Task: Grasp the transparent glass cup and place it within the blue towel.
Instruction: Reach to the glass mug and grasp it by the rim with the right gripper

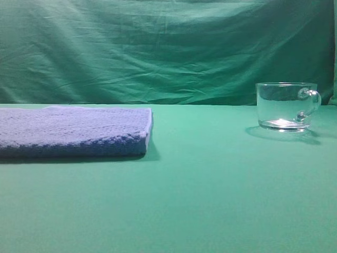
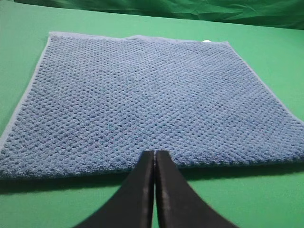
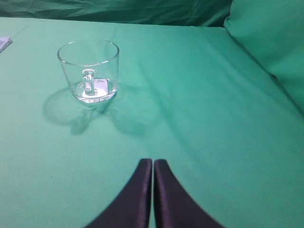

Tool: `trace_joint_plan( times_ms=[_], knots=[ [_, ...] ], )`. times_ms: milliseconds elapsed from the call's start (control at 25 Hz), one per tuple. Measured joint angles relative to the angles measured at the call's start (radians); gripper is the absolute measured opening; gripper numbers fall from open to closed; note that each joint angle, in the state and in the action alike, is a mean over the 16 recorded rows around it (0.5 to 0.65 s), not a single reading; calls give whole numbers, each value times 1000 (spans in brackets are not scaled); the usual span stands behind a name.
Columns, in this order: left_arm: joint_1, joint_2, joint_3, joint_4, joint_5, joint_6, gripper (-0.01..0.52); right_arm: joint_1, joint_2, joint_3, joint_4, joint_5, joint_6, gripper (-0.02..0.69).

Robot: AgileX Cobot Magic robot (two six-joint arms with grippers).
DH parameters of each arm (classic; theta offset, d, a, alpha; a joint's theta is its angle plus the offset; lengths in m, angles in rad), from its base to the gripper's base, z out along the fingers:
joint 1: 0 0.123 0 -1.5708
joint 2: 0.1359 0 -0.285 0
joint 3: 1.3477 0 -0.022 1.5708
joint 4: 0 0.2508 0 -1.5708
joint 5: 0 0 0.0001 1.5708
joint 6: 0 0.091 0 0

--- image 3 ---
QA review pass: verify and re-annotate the green table cloth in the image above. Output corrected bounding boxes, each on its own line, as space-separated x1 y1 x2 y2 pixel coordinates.
0 18 304 228

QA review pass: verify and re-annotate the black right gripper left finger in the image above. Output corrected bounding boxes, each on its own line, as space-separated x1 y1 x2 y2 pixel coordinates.
86 159 152 228

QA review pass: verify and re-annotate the transparent glass cup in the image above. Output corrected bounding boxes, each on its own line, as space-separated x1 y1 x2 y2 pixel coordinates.
57 38 120 105

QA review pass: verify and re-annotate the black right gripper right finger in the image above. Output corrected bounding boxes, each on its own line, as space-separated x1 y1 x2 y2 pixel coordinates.
154 159 222 228

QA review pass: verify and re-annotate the blue folded towel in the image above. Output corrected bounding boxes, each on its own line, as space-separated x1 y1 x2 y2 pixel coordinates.
0 37 12 52

